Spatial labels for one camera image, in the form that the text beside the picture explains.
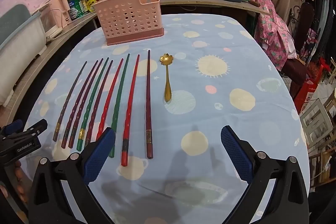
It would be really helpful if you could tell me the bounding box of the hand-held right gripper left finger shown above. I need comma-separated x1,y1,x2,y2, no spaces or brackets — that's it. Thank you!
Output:
28,127,116,224

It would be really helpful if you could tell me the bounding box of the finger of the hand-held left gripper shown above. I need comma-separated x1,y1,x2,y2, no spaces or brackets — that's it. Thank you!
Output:
0,120,24,136
22,119,48,141

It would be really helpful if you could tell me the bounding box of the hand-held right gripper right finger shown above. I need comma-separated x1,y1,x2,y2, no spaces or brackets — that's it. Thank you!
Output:
220,125,310,224

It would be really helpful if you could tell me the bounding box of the dark grey-purple chopstick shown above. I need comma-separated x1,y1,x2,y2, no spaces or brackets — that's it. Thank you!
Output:
52,61,88,142

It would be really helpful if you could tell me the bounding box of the green chopstick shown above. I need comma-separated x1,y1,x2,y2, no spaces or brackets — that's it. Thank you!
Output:
108,53,130,159
76,57,109,152

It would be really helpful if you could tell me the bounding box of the red chopstick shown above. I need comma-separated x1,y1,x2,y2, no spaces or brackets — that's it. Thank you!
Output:
120,54,140,167
96,58,124,141

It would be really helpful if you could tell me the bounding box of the gold flower spoon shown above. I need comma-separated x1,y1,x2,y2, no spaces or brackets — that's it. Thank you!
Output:
159,53,175,103

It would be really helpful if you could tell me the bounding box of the pink perforated utensil basket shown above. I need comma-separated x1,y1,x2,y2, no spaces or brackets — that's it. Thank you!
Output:
93,0,165,46

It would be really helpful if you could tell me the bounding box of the person's left hand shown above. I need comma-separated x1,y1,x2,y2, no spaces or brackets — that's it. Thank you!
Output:
0,160,30,204

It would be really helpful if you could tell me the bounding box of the blue planet-print tablecloth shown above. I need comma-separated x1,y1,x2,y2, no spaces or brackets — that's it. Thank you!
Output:
26,13,312,224

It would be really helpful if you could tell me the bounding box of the white bin with teal lid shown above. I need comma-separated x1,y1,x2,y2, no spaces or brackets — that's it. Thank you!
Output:
0,4,48,107

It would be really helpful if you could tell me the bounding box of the red box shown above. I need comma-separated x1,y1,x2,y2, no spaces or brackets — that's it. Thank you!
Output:
293,76,323,115

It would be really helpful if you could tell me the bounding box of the dark red chair cushion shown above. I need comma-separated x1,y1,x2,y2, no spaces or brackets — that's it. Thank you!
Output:
282,57,310,86

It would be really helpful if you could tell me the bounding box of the white countertop appliance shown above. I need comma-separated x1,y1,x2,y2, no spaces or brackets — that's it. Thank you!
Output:
39,3,64,39

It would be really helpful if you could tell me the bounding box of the pink countertop appliance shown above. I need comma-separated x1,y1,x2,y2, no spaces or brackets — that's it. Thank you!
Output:
51,0,72,29

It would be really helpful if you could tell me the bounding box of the pink pineapple-print garment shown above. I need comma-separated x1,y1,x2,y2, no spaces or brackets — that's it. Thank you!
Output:
256,0,299,71

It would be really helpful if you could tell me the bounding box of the grey wooden frame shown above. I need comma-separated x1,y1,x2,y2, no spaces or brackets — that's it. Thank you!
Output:
299,97,334,149

